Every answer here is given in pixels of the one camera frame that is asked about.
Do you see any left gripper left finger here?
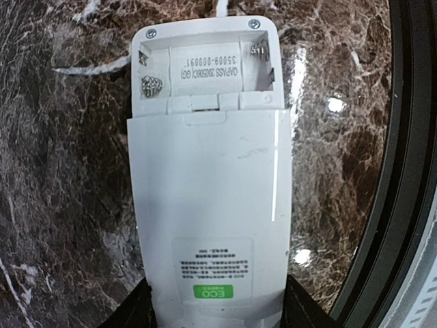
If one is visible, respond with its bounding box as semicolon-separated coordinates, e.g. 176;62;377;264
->
98;277;158;328

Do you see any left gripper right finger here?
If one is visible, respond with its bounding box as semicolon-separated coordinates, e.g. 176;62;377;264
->
280;275;335;328

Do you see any white remote control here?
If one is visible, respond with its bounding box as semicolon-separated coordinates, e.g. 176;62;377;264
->
127;16;292;327

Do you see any white slotted cable duct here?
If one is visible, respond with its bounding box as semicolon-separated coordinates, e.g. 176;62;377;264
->
392;232;437;328

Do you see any black front table rail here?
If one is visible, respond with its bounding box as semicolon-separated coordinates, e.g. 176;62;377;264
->
330;1;436;327

